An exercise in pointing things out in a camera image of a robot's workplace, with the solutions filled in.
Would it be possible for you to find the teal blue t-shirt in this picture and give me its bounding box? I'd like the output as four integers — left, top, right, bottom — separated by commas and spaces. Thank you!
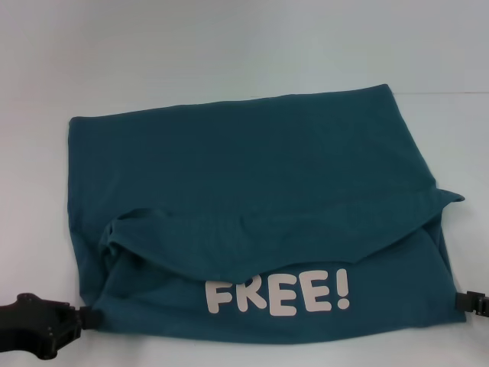
66, 83, 468, 347

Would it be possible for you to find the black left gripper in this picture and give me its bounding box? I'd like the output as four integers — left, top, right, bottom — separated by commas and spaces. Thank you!
0, 292, 105, 362

